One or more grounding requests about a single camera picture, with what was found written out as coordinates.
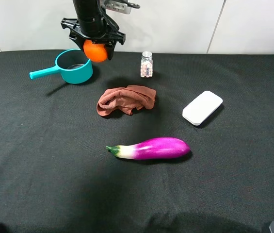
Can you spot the purple toy eggplant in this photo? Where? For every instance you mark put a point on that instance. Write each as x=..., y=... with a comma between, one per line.
x=155, y=148

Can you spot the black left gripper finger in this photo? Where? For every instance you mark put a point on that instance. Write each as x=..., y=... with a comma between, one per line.
x=109, y=48
x=80, y=43

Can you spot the teal saucepan with handle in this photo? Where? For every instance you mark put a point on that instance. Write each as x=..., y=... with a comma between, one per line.
x=73, y=66

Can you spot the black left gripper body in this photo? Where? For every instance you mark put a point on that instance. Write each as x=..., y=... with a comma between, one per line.
x=99, y=29

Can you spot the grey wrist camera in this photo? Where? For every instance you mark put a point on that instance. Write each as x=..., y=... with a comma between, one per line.
x=121, y=6

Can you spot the glass jar of pills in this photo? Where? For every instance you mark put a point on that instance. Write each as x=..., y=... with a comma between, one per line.
x=146, y=66

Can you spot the brown crumpled cloth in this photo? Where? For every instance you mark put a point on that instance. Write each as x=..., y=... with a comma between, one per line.
x=126, y=99

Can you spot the orange fruit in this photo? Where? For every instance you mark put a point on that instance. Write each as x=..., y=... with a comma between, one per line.
x=95, y=52

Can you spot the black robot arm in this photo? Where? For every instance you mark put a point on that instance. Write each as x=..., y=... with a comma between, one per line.
x=88, y=8

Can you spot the white rectangular box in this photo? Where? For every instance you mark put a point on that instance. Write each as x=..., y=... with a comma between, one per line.
x=198, y=110

